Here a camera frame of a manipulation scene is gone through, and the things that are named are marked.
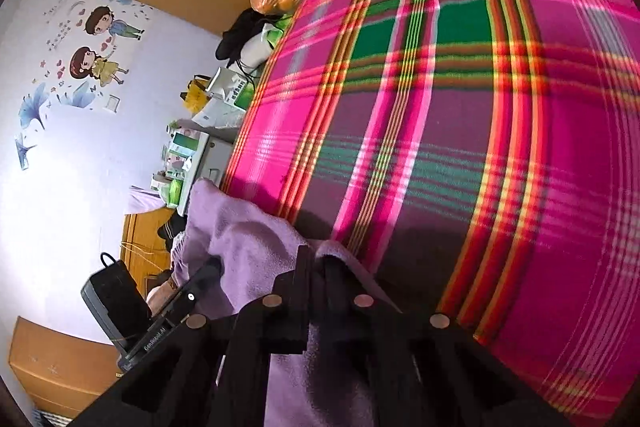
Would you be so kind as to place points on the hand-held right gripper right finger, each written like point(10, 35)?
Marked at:
point(345, 289)

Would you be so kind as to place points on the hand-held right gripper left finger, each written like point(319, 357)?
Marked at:
point(297, 307)

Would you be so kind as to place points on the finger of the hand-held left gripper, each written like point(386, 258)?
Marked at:
point(202, 282)

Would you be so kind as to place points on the purple sweater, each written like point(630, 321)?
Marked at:
point(240, 237)

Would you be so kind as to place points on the green plastic pack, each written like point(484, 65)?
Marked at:
point(172, 193)

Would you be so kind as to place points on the green white carton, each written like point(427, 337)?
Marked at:
point(182, 147)

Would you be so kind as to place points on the white paper bag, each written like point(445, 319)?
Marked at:
point(220, 114)

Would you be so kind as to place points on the yellow bag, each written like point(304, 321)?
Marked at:
point(195, 97)

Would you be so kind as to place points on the pink green plaid blanket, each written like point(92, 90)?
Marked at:
point(450, 132)

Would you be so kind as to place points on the green medicine box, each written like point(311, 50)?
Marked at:
point(242, 96)

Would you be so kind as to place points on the white rolled cloth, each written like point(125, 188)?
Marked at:
point(256, 52)

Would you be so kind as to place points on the black bag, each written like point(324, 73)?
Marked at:
point(245, 32)

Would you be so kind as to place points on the green tissue pack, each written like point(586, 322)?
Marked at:
point(279, 38)

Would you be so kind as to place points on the white wall socket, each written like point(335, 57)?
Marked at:
point(112, 104)

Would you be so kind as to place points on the cartoon wall sticker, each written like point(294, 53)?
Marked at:
point(95, 57)

